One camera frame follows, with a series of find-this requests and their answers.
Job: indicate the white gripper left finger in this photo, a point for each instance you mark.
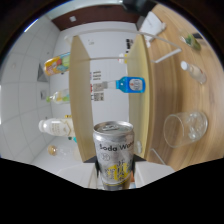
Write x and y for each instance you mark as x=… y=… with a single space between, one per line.
x=78 y=175

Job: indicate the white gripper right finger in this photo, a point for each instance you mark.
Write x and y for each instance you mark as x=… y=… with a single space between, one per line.
x=153 y=171

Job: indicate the silver soda water can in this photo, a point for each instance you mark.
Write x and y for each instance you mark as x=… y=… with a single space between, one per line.
x=114 y=156

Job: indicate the clear bottle with red label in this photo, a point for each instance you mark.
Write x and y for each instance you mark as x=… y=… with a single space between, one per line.
x=195 y=73

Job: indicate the glass cup of mint and lime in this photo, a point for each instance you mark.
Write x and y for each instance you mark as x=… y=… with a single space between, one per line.
x=192 y=41

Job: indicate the glass jar with cork lid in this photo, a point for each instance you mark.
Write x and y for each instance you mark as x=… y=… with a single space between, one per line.
x=63 y=151

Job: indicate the small teal bottle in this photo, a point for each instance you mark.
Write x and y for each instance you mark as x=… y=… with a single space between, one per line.
x=74 y=139

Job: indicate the clear drinking glass with ice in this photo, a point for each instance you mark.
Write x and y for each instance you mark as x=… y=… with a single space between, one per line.
x=185 y=130

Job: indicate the white two-tier wooden shelf rack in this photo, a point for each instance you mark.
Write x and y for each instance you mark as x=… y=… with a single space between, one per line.
x=80 y=100

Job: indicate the clear bottle with green cap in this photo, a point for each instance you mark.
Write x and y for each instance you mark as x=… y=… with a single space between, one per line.
x=59 y=96

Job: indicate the blue liquid bottle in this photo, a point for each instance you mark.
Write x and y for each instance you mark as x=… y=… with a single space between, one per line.
x=131 y=84

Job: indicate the ceiling air vent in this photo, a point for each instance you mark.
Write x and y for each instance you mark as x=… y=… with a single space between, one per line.
x=41 y=74

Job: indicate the yellow snack can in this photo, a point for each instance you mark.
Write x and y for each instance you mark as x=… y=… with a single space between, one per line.
x=57 y=65

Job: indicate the white bottle with red cap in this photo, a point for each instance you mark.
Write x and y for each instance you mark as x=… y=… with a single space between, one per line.
x=123 y=58

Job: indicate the brown door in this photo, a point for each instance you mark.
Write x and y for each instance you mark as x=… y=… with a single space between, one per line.
x=96 y=16

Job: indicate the blue and white wall poster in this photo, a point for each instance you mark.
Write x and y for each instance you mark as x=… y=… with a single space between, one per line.
x=96 y=75

